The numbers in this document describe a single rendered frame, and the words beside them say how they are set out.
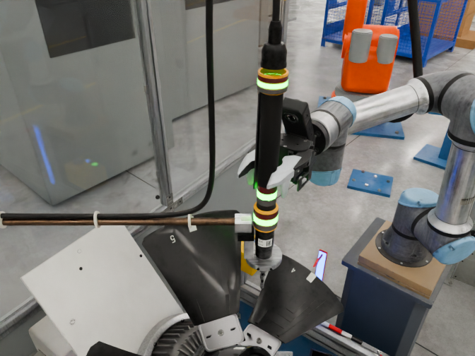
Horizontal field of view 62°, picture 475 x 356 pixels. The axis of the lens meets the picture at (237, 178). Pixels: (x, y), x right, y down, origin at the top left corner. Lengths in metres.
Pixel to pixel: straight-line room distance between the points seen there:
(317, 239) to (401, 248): 1.64
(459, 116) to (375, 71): 3.44
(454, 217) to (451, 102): 0.33
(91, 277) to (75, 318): 0.09
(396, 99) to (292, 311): 0.58
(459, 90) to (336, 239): 2.11
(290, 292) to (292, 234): 1.97
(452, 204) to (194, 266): 0.70
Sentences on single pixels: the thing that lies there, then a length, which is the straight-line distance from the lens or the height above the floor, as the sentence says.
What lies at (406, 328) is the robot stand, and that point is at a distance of 1.55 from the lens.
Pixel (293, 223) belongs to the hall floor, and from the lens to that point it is 3.12.
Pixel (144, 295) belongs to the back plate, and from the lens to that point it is 1.07.
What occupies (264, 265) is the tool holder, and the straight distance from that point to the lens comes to 0.75.
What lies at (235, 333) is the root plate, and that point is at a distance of 0.91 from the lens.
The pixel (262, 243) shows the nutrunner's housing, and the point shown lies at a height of 1.51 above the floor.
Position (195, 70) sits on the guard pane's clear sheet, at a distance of 1.59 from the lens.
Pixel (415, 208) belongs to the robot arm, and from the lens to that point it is 1.34.
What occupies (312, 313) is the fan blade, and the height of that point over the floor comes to 1.18.
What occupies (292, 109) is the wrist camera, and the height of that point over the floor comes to 1.73.
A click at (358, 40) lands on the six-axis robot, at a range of 4.32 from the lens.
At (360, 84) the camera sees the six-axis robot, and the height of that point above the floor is 0.49.
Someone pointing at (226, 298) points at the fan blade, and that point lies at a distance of 0.89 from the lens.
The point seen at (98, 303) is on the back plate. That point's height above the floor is 1.25.
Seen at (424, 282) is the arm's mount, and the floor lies 1.04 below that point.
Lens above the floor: 2.00
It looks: 34 degrees down
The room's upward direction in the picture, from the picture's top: straight up
